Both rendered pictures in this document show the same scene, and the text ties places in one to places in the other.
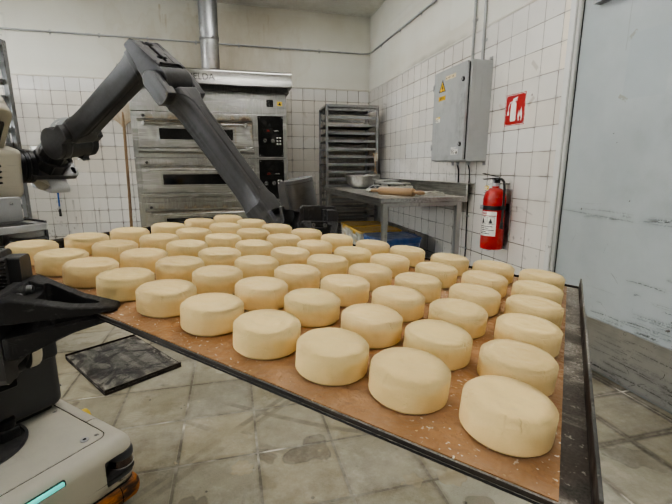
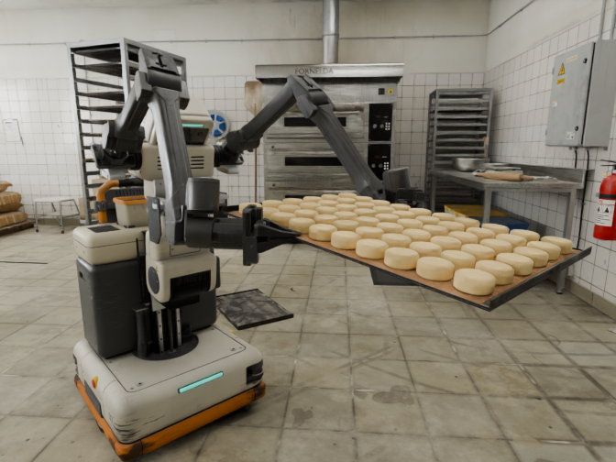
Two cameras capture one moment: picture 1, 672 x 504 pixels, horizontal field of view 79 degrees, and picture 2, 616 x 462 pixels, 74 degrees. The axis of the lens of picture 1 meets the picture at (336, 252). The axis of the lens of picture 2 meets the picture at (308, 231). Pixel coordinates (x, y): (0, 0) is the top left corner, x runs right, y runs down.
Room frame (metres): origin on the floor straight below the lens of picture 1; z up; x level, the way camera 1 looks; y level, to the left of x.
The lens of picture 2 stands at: (-0.35, -0.05, 1.14)
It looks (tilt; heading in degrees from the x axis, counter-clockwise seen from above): 11 degrees down; 19
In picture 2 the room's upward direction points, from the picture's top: straight up
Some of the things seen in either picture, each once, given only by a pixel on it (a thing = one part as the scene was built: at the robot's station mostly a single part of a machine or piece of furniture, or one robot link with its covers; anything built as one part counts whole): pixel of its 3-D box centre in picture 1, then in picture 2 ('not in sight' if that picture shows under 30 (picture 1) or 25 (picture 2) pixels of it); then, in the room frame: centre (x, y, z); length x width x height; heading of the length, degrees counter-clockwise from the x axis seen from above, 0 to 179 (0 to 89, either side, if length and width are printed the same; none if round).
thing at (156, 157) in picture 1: (216, 176); (328, 159); (4.62, 1.34, 1.01); 1.56 x 1.20 x 2.01; 104
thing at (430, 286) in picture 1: (417, 287); (462, 239); (0.42, -0.09, 0.98); 0.05 x 0.05 x 0.02
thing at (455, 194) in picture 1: (380, 230); (485, 214); (4.03, -0.45, 0.49); 1.90 x 0.72 x 0.98; 14
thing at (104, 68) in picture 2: not in sight; (133, 72); (2.23, 2.15, 1.68); 0.60 x 0.40 x 0.02; 179
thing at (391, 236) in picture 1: (391, 248); (495, 233); (3.74, -0.52, 0.36); 0.47 x 0.38 x 0.26; 106
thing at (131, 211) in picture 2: not in sight; (146, 210); (1.11, 1.18, 0.87); 0.23 x 0.15 x 0.11; 150
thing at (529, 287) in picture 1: (536, 295); (543, 250); (0.42, -0.22, 0.97); 0.05 x 0.05 x 0.02
